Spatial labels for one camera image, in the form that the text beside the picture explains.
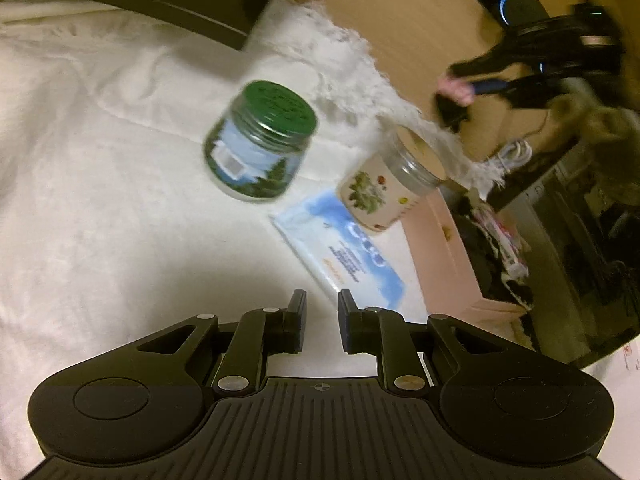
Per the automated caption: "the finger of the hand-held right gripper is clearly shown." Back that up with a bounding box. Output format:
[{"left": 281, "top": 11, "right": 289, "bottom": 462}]
[
  {"left": 471, "top": 79, "right": 516, "bottom": 98},
  {"left": 447, "top": 42, "right": 507, "bottom": 81}
]

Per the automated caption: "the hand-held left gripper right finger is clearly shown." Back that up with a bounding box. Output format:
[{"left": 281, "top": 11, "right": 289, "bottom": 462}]
[{"left": 337, "top": 288, "right": 507, "bottom": 397}]

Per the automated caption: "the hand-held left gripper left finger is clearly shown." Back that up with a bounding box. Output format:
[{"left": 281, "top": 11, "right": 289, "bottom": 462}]
[{"left": 135, "top": 288, "right": 309, "bottom": 397}]

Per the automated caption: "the pink fuzzy plush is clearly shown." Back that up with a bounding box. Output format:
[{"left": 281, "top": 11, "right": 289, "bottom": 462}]
[{"left": 436, "top": 76, "right": 477, "bottom": 107}]

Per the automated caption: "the pink box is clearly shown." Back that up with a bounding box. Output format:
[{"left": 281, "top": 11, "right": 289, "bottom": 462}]
[{"left": 399, "top": 189, "right": 543, "bottom": 353}]

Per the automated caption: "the blue wet wipes pack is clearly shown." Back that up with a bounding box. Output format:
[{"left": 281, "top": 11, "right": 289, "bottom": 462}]
[{"left": 269, "top": 192, "right": 407, "bottom": 307}]

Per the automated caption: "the frosted jar with flower print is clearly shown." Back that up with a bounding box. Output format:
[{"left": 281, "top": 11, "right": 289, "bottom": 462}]
[{"left": 336, "top": 126, "right": 449, "bottom": 234}]

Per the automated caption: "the glass jar with green lid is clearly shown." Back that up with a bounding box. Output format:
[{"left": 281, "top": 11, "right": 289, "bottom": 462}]
[{"left": 202, "top": 80, "right": 319, "bottom": 204}]

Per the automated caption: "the white knit blanket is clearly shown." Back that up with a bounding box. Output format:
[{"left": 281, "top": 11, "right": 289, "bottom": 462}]
[{"left": 0, "top": 0, "right": 506, "bottom": 461}]

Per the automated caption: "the white cable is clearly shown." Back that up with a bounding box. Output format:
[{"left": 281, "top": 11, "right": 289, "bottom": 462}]
[{"left": 486, "top": 140, "right": 534, "bottom": 172}]

